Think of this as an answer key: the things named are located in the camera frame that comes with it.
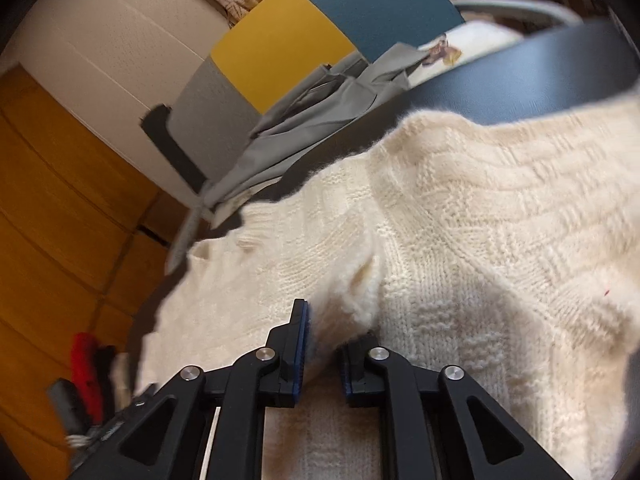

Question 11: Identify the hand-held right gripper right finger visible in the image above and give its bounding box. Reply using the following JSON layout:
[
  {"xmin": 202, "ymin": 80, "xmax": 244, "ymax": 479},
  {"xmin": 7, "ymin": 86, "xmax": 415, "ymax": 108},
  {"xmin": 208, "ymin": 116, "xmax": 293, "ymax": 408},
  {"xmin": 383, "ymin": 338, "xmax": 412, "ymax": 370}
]
[{"xmin": 339, "ymin": 332, "xmax": 573, "ymax": 480}]

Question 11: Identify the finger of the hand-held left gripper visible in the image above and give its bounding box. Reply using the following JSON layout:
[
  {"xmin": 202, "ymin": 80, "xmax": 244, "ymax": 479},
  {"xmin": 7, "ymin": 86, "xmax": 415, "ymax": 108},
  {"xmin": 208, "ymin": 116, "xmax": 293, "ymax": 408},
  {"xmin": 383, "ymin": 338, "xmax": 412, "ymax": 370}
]
[{"xmin": 75, "ymin": 385, "xmax": 161, "ymax": 461}]

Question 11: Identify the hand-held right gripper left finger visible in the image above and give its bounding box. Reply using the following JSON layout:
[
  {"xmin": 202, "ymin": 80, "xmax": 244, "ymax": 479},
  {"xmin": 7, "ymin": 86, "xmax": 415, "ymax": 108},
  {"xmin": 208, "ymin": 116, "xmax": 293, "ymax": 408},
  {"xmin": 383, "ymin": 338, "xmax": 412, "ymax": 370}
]
[{"xmin": 67, "ymin": 299, "xmax": 312, "ymax": 480}]

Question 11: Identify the cream knitted sweater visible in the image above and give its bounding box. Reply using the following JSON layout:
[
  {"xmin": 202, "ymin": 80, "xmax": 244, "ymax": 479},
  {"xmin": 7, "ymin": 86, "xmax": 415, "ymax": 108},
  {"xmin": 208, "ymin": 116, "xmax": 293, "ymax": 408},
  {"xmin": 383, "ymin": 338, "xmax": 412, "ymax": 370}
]
[{"xmin": 135, "ymin": 92, "xmax": 633, "ymax": 480}]

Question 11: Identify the black folded cloth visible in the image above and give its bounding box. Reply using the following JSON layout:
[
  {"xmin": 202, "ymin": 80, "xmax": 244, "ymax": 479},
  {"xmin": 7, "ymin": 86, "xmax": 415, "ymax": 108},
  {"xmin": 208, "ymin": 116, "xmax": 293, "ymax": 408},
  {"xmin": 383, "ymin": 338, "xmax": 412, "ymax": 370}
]
[{"xmin": 95, "ymin": 345, "xmax": 118, "ymax": 421}]

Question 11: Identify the beige folded cloth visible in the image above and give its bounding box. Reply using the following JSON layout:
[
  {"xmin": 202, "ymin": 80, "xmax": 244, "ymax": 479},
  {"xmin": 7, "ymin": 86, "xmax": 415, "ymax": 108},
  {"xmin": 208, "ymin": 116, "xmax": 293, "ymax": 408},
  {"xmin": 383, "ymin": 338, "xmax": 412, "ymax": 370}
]
[{"xmin": 111, "ymin": 352, "xmax": 136, "ymax": 406}]

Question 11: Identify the red folded cloth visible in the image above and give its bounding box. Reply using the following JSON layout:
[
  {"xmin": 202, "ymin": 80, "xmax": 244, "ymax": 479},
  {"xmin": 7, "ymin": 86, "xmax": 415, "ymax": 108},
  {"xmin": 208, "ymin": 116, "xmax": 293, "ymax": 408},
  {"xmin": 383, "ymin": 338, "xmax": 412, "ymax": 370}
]
[{"xmin": 70, "ymin": 332, "xmax": 103, "ymax": 401}]

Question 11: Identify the wooden wardrobe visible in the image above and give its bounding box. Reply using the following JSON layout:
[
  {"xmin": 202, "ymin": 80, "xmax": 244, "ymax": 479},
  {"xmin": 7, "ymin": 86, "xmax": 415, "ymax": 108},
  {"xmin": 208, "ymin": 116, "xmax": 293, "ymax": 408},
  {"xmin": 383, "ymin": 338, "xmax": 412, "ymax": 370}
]
[{"xmin": 0, "ymin": 62, "xmax": 186, "ymax": 461}]

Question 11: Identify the grey garment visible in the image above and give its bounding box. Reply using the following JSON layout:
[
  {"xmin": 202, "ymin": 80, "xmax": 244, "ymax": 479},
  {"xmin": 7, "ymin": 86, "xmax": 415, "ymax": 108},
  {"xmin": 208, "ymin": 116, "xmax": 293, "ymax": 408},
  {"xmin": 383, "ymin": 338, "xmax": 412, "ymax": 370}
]
[{"xmin": 167, "ymin": 42, "xmax": 426, "ymax": 273}]

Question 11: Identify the grey yellow blue sofa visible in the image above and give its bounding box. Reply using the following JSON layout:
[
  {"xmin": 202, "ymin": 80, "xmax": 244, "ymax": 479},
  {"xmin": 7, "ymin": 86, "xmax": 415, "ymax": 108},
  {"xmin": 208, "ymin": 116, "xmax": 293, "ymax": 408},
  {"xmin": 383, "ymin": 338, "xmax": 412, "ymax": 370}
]
[{"xmin": 140, "ymin": 0, "xmax": 468, "ymax": 206}]

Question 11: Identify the white printed cloth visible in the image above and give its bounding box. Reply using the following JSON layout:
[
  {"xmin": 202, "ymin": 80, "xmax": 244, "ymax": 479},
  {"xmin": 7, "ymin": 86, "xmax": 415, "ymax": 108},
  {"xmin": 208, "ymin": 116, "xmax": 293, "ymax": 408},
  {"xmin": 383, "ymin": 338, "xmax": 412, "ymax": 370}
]
[{"xmin": 407, "ymin": 22, "xmax": 526, "ymax": 86}]

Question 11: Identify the grey metal rail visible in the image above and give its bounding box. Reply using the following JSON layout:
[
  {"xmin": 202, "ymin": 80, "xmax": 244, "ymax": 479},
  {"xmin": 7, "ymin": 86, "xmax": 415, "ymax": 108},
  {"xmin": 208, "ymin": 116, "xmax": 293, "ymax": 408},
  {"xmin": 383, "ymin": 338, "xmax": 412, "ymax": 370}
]
[{"xmin": 452, "ymin": 0, "xmax": 583, "ymax": 28}]

